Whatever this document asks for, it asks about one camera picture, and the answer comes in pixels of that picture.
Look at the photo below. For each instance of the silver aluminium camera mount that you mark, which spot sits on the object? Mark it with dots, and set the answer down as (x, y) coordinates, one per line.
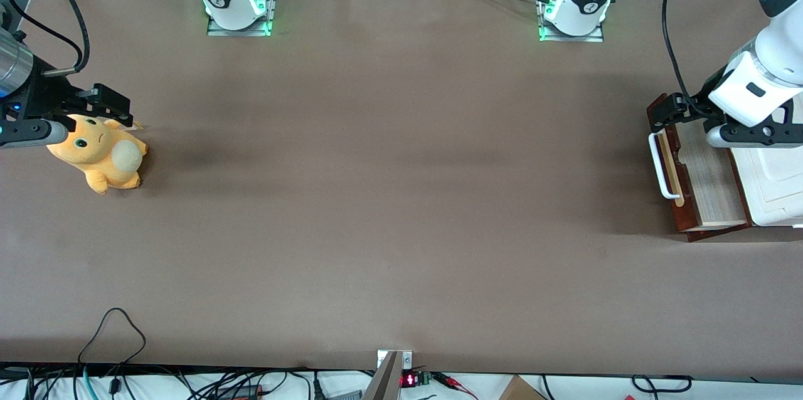
(386, 381)

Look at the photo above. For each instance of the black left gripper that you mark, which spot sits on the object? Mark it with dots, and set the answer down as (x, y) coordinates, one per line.
(697, 103)

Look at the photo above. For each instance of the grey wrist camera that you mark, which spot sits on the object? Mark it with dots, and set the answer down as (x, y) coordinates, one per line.
(31, 134)
(759, 136)

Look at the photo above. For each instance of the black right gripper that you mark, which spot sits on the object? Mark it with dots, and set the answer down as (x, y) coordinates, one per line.
(45, 94)

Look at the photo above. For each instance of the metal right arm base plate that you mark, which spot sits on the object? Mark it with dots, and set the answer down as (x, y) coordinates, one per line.
(241, 31)

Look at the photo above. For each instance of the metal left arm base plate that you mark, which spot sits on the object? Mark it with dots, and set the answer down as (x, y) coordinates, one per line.
(596, 37)

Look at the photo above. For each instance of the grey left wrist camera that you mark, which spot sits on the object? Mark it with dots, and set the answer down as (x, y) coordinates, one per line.
(759, 136)

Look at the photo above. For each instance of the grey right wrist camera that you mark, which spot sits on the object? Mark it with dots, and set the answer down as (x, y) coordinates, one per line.
(31, 134)

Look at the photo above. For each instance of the black power adapter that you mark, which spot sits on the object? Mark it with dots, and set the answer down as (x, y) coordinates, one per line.
(241, 392)

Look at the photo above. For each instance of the brown cardboard piece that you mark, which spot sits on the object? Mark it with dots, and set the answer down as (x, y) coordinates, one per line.
(521, 390)

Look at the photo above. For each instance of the orange plush toy animal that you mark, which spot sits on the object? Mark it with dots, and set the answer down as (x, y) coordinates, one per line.
(94, 155)

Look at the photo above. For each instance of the white cabinet with wood frame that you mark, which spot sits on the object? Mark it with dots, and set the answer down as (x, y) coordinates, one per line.
(778, 187)

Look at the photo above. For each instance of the red LED display module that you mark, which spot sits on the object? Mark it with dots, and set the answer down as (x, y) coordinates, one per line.
(409, 380)

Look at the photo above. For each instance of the dark wood drawer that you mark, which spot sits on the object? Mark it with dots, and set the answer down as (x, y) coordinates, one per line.
(709, 174)

